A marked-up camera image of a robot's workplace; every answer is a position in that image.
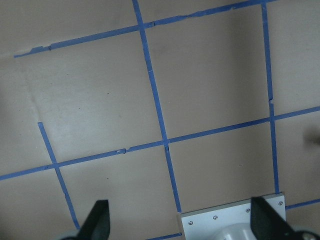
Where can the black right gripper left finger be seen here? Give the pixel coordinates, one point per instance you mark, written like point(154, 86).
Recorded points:
point(97, 225)

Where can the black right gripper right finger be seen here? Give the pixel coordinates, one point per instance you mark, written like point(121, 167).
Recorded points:
point(267, 224)

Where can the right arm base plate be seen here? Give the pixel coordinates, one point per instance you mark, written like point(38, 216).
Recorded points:
point(205, 224)

